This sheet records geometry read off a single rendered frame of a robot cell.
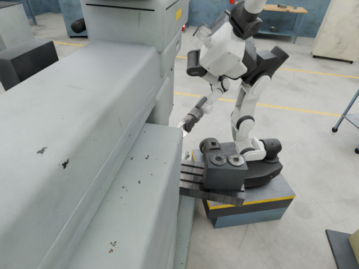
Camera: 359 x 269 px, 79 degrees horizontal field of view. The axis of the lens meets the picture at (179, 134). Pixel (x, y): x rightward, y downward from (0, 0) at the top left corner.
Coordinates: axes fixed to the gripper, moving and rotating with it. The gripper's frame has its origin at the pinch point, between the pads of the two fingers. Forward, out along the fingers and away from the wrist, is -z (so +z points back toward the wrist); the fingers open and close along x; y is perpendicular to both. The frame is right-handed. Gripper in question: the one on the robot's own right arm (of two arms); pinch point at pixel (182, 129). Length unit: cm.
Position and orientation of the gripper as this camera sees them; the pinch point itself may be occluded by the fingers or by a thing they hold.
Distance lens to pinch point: 139.5
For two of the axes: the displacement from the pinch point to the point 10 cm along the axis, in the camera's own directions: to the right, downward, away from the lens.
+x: -1.8, -6.0, -7.8
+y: 7.8, 4.0, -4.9
